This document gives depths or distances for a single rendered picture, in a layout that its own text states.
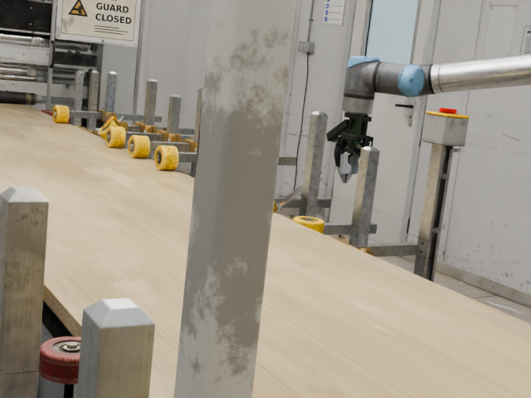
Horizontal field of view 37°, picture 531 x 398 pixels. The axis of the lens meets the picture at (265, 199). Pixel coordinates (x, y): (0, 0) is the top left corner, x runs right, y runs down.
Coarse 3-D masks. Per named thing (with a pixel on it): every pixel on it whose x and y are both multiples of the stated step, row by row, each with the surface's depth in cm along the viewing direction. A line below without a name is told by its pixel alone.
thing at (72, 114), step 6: (72, 114) 369; (78, 114) 370; (84, 114) 372; (90, 114) 373; (96, 114) 375; (120, 114) 381; (126, 114) 384; (126, 120) 383; (132, 120) 384; (138, 120) 386; (156, 120) 390
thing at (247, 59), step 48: (240, 0) 56; (288, 0) 58; (240, 48) 57; (288, 48) 59; (240, 96) 58; (240, 144) 58; (240, 192) 59; (192, 240) 62; (240, 240) 60; (192, 288) 62; (240, 288) 61; (192, 336) 62; (240, 336) 62; (192, 384) 62; (240, 384) 63
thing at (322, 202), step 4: (276, 200) 255; (280, 200) 256; (292, 200) 259; (296, 200) 259; (300, 200) 260; (320, 200) 264; (324, 200) 265; (328, 200) 266; (288, 204) 258; (292, 204) 259; (296, 204) 260; (320, 204) 264; (324, 204) 265; (328, 204) 266
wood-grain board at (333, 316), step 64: (0, 128) 325; (64, 128) 349; (0, 192) 198; (64, 192) 207; (128, 192) 217; (192, 192) 228; (64, 256) 147; (128, 256) 152; (320, 256) 169; (64, 320) 120; (320, 320) 127; (384, 320) 130; (448, 320) 134; (512, 320) 138; (256, 384) 99; (320, 384) 101; (384, 384) 104; (448, 384) 106; (512, 384) 109
